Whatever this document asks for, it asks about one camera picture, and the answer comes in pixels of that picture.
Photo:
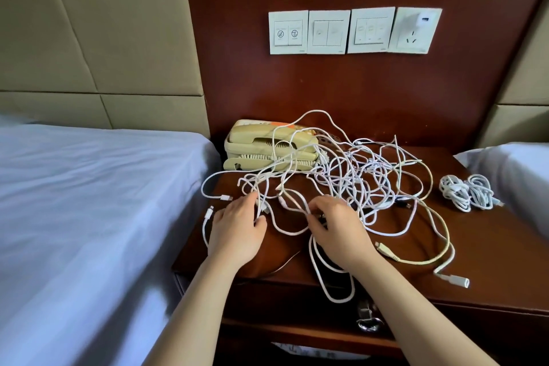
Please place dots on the person's left hand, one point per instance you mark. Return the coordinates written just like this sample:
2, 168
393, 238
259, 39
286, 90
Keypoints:
236, 237

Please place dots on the person's right hand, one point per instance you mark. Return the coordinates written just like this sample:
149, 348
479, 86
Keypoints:
343, 233

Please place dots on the dark wooden drawer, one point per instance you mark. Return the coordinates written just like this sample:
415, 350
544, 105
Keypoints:
283, 301

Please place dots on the person's left forearm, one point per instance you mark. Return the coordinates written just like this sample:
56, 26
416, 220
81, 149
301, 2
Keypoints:
193, 318

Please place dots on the person's right forearm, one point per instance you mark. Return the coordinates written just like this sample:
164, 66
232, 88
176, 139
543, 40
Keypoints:
420, 318

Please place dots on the wooden nightstand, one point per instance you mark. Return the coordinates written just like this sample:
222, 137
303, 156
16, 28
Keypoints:
506, 250

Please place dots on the white crumpled bag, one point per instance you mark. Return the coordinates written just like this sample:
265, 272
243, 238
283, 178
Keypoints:
317, 350

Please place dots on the left bed white sheet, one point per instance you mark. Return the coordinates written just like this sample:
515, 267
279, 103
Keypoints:
86, 233

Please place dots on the bed white sheet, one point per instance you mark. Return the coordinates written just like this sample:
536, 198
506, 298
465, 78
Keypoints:
519, 177
86, 233

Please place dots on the right bed white sheet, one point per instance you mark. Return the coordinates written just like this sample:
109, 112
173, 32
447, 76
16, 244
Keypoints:
519, 177

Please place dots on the white plug-in charger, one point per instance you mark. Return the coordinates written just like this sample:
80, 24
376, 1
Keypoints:
425, 20

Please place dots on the beige padded headboard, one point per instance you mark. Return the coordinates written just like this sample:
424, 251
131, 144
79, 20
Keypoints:
94, 35
523, 78

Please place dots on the dark wooden wall panel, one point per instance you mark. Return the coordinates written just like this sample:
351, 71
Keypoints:
343, 87

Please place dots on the white double rocker wall switch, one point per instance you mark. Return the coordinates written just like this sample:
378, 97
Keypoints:
328, 32

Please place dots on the white triple rocker wall switch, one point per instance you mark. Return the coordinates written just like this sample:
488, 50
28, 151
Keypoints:
371, 30

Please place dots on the white wall socket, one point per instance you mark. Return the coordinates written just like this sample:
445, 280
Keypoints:
412, 40

